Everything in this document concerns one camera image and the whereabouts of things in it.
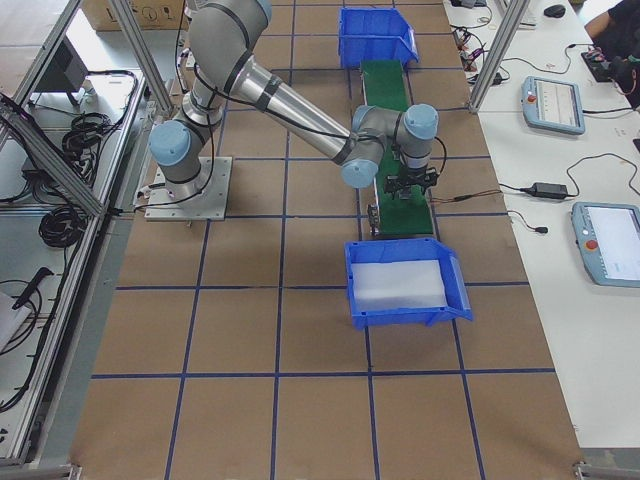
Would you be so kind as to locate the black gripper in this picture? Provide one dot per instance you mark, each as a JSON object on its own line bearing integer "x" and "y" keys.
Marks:
{"x": 414, "y": 177}

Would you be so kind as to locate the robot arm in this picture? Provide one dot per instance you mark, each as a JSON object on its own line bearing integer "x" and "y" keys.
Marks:
{"x": 222, "y": 37}

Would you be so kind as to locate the green conveyor belt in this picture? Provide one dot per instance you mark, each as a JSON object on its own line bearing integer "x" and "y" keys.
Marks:
{"x": 403, "y": 214}

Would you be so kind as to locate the white foam pad right bin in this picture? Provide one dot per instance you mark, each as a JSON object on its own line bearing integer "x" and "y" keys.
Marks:
{"x": 395, "y": 285}

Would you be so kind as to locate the black power brick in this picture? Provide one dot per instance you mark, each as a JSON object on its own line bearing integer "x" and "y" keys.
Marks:
{"x": 544, "y": 190}

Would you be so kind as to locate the blue right plastic bin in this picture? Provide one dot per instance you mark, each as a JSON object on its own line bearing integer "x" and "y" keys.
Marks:
{"x": 387, "y": 251}

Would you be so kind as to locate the blue plastic bin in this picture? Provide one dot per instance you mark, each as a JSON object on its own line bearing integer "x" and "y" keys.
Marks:
{"x": 387, "y": 251}
{"x": 375, "y": 34}

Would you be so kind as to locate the white side table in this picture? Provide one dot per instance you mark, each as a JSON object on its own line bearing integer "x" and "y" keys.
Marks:
{"x": 592, "y": 330}

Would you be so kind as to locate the upper teach pendant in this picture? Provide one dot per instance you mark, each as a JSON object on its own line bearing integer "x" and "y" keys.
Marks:
{"x": 552, "y": 105}

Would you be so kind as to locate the teach pendant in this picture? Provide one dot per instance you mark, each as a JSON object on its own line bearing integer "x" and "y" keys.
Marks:
{"x": 552, "y": 105}
{"x": 607, "y": 237}

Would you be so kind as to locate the blue left plastic bin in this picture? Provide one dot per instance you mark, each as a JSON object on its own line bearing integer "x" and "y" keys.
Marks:
{"x": 375, "y": 34}

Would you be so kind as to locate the lower teach pendant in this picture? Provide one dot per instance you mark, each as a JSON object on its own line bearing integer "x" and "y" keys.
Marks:
{"x": 607, "y": 237}

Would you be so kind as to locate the black computer mouse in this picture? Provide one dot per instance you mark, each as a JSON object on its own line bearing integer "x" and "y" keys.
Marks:
{"x": 554, "y": 11}

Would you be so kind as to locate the person in black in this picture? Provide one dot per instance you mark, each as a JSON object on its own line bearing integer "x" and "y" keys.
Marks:
{"x": 615, "y": 32}

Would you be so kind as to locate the cardboard box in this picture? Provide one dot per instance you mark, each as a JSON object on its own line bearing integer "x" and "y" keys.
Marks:
{"x": 150, "y": 14}

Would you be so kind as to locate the aluminium frame post right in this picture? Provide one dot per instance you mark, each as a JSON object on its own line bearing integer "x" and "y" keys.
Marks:
{"x": 497, "y": 51}

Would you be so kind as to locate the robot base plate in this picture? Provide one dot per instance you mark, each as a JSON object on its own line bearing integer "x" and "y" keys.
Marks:
{"x": 204, "y": 198}

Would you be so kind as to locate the aluminium frame left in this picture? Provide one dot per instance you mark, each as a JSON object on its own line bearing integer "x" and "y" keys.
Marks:
{"x": 75, "y": 119}

